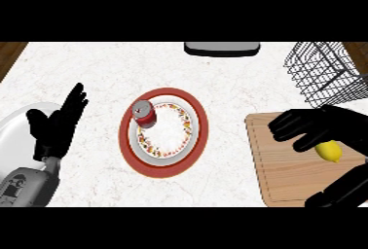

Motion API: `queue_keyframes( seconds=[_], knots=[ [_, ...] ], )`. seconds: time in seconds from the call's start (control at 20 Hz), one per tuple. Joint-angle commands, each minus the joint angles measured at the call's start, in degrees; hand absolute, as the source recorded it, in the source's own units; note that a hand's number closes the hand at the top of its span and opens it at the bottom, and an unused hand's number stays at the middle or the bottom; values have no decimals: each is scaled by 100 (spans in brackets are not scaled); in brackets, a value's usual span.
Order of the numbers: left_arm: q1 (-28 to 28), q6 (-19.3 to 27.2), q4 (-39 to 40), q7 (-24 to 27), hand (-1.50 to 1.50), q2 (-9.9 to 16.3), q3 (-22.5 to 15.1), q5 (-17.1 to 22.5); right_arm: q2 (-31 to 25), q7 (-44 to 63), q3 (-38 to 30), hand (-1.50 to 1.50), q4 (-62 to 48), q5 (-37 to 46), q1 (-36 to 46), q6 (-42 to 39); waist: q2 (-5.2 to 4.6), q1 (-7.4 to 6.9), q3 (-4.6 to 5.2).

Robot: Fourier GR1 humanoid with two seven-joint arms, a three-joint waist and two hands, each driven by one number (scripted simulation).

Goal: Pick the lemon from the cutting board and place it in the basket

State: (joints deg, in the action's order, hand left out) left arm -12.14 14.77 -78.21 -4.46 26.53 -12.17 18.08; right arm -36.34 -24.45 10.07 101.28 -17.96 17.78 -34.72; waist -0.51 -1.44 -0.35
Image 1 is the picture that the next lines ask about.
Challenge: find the round red placemat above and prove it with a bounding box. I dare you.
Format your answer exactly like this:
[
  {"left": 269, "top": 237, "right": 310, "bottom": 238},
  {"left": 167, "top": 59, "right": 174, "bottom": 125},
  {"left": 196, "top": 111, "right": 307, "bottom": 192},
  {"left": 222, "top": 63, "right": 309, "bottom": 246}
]
[{"left": 117, "top": 87, "right": 211, "bottom": 180}]

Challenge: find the grey and black appliance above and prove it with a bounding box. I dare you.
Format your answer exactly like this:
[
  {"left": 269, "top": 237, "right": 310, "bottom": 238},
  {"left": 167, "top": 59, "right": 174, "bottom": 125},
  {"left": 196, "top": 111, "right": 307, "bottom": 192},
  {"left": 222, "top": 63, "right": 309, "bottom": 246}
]
[{"left": 183, "top": 41, "right": 263, "bottom": 58}]

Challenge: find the wooden cutting board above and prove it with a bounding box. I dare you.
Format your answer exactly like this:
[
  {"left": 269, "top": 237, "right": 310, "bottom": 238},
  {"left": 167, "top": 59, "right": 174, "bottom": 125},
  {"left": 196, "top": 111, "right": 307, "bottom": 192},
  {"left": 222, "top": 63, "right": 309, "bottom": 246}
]
[{"left": 242, "top": 111, "right": 368, "bottom": 208}]

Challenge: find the red can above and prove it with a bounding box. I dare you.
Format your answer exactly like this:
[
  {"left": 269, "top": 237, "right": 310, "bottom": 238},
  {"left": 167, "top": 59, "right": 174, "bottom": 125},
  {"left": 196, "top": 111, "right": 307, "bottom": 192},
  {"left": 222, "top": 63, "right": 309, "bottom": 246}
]
[{"left": 131, "top": 99, "right": 158, "bottom": 129}]

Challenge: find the white plate with floral rim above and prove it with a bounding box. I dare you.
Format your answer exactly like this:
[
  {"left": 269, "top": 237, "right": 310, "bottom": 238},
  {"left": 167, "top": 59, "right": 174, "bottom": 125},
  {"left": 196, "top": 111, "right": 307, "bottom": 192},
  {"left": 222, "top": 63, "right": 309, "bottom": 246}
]
[{"left": 127, "top": 94, "right": 199, "bottom": 167}]

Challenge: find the black wire basket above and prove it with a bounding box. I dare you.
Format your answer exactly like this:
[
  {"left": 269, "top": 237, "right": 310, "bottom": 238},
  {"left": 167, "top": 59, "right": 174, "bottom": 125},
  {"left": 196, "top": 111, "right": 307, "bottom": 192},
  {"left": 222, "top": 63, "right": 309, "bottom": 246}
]
[{"left": 282, "top": 41, "right": 368, "bottom": 110}]

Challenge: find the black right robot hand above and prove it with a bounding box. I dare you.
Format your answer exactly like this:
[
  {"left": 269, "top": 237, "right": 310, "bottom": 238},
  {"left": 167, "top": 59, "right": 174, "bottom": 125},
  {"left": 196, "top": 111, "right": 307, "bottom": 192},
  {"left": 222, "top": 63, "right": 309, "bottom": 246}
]
[{"left": 266, "top": 103, "right": 368, "bottom": 154}]

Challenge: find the yellow lemon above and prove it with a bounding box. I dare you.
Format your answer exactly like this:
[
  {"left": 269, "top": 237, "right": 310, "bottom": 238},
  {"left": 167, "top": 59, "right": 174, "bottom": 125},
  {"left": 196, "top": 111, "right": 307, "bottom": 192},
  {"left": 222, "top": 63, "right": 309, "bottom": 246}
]
[{"left": 313, "top": 139, "right": 344, "bottom": 164}]

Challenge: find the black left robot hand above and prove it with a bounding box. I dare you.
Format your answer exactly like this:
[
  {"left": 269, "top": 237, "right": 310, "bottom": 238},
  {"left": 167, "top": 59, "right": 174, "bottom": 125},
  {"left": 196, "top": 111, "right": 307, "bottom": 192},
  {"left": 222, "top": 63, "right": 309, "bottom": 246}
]
[{"left": 25, "top": 82, "right": 90, "bottom": 162}]

